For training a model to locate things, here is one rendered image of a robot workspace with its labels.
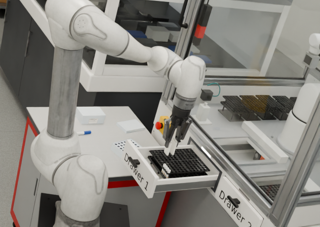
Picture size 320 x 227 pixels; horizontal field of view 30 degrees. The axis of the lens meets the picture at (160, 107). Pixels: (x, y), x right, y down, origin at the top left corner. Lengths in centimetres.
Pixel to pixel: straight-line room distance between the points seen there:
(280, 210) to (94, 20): 103
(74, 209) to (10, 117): 234
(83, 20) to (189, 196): 124
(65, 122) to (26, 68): 221
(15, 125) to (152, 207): 174
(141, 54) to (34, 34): 226
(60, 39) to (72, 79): 17
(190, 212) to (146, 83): 88
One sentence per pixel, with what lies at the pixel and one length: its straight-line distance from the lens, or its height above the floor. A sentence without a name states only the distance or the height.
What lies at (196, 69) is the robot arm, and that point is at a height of 139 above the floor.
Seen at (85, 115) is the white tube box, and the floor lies 81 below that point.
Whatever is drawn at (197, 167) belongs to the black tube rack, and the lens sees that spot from 266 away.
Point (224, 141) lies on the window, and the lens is 263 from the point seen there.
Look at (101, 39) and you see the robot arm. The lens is 191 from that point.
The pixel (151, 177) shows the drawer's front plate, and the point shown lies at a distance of 247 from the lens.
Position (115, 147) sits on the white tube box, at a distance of 284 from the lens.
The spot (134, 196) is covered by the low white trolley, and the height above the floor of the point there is 62.
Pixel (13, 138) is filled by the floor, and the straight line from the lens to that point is 425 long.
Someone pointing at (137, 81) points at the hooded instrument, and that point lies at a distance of 335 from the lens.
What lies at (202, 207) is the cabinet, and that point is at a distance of 277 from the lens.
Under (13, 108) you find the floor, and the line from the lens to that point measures 462.
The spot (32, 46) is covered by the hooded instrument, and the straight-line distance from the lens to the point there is 432.
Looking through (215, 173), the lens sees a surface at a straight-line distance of 269.
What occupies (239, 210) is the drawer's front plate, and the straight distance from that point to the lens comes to 253.
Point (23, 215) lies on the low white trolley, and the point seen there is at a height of 22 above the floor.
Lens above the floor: 224
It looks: 26 degrees down
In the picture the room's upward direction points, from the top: 16 degrees clockwise
